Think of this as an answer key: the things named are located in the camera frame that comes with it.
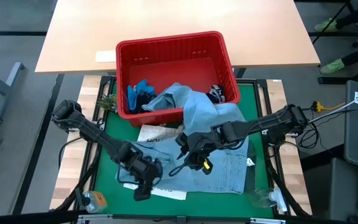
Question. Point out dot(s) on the clear bottle orange label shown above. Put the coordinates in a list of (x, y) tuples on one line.
[(96, 202)]

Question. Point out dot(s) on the small potted plant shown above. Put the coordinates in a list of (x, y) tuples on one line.
[(109, 102)]

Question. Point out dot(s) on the light blue denim garment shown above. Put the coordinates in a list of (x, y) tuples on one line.
[(225, 174)]

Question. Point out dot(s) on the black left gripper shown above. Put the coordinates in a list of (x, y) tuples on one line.
[(145, 171)]

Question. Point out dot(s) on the red plastic laundry bin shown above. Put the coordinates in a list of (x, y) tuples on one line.
[(166, 46)]

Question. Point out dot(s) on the dark green shirt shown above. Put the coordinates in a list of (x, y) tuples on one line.
[(251, 180)]

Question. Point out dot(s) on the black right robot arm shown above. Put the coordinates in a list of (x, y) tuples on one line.
[(259, 124)]

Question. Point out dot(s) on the person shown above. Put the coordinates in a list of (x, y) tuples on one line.
[(332, 66)]

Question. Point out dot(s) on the green table mat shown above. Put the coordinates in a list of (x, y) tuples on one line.
[(213, 205)]

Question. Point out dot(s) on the black printed garment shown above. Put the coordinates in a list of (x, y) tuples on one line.
[(216, 93)]

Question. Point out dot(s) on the clear spray bottle white nozzle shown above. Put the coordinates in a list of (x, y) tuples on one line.
[(263, 199)]

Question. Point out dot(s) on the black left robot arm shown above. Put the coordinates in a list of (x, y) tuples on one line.
[(98, 137)]

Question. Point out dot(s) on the grey metal desk leg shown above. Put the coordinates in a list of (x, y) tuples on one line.
[(8, 84)]

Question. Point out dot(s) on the black metal table frame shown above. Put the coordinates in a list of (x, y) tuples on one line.
[(261, 84)]

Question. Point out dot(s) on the white rectangular label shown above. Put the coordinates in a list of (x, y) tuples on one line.
[(106, 56)]

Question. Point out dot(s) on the white printed tote bag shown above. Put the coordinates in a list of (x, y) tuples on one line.
[(154, 132)]

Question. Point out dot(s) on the black metal stand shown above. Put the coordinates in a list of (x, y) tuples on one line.
[(334, 80)]

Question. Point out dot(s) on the bright blue cloth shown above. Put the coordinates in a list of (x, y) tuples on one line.
[(138, 90)]

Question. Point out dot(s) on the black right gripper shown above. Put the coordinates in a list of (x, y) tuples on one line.
[(200, 146)]

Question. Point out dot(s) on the light wooden desk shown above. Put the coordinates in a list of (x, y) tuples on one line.
[(104, 25)]

